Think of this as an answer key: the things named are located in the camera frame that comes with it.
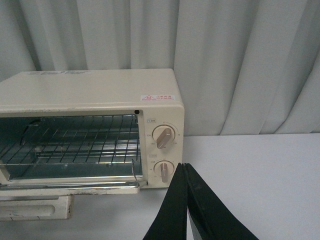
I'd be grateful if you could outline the cream Toshiba toaster oven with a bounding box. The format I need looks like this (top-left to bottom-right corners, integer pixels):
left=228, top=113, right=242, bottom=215
left=0, top=69, right=185, bottom=190

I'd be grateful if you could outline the metal wire oven rack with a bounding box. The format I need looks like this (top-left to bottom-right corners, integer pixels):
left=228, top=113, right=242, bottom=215
left=0, top=114, right=141, bottom=166

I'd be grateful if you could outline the white pleated curtain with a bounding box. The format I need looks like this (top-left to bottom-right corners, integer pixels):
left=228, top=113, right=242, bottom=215
left=0, top=0, right=320, bottom=136

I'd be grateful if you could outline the cream glass oven door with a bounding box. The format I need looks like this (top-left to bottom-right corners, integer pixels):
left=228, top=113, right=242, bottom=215
left=0, top=181, right=141, bottom=221

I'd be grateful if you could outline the red white warning sticker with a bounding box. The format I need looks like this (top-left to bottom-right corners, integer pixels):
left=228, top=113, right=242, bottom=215
left=140, top=94, right=176, bottom=102

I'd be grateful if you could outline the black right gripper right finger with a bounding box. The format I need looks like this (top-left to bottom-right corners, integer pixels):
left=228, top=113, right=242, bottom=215
left=183, top=163, right=257, bottom=240

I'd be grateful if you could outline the beige upper temperature knob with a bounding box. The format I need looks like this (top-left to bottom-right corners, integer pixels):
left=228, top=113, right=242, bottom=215
left=152, top=125, right=176, bottom=149

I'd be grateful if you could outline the beige lower timer knob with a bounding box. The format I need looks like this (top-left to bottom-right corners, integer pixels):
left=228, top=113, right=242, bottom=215
left=153, top=160, right=175, bottom=183

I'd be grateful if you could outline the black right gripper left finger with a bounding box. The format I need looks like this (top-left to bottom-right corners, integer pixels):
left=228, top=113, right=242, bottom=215
left=144, top=163, right=188, bottom=240

